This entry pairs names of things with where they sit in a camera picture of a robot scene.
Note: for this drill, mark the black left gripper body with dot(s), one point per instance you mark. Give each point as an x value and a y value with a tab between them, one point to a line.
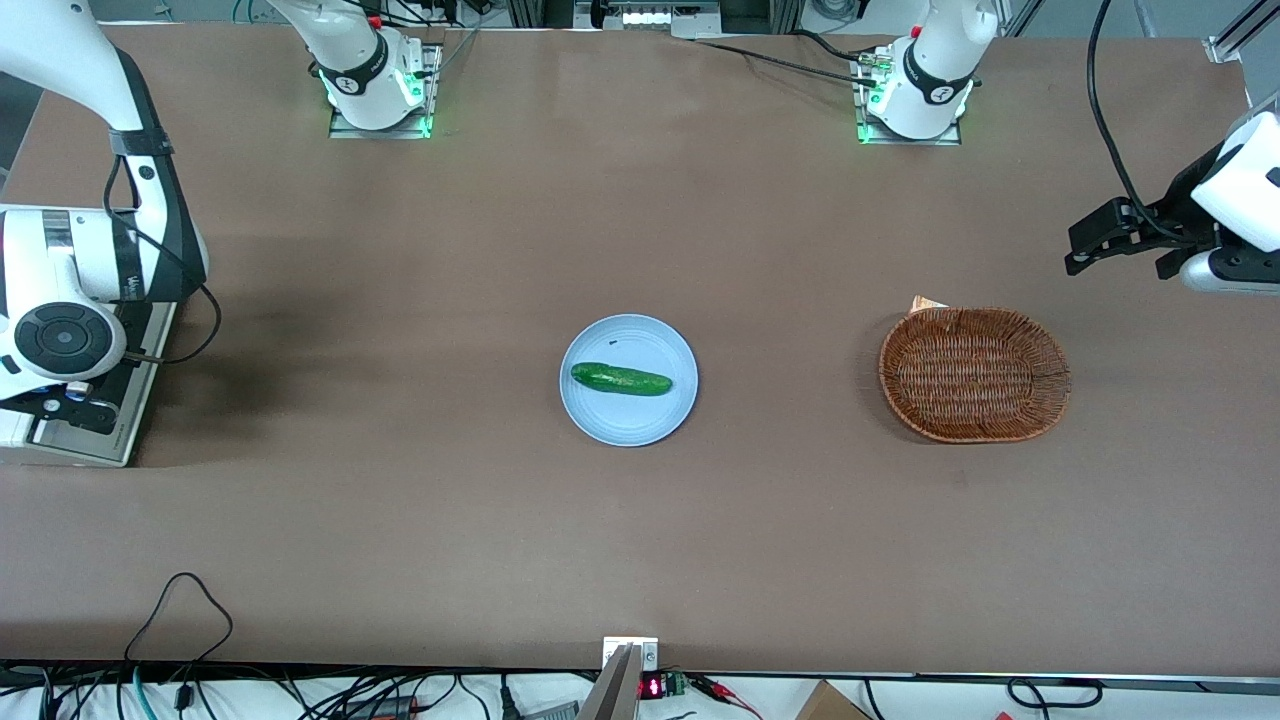
1178	213

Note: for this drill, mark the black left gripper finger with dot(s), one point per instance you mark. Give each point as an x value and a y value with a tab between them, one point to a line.
1105	222
1110	253

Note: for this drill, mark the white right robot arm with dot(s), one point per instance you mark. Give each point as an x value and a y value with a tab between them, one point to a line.
60	60

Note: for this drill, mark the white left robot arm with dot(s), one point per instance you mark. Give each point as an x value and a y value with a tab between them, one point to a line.
940	60

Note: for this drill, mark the brown wicker basket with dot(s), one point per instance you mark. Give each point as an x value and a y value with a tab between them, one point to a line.
975	375

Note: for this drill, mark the small beige paper tag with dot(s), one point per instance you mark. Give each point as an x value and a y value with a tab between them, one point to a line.
925	303

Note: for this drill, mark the black power adapter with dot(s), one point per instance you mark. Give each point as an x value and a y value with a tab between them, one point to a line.
385	708

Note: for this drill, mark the white power strip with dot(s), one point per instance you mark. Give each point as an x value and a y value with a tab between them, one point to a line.
650	18

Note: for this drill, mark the green cucumber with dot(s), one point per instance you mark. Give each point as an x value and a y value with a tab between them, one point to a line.
620	379

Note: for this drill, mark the light blue plate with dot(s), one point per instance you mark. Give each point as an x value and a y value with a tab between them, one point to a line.
630	415

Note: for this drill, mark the brown cardboard box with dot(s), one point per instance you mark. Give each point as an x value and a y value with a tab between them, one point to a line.
830	703

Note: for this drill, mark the red digit display module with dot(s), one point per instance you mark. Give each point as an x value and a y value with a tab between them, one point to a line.
655	686

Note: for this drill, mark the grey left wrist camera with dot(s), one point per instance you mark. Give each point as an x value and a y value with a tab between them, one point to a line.
1230	272

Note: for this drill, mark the aluminium frame profile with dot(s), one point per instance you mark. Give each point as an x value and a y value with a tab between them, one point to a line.
1240	30

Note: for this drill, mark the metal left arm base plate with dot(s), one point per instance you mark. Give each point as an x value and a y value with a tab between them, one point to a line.
865	125

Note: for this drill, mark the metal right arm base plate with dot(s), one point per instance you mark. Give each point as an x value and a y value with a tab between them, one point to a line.
432	100

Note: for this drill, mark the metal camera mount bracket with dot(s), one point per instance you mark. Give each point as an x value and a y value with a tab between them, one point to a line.
622	680

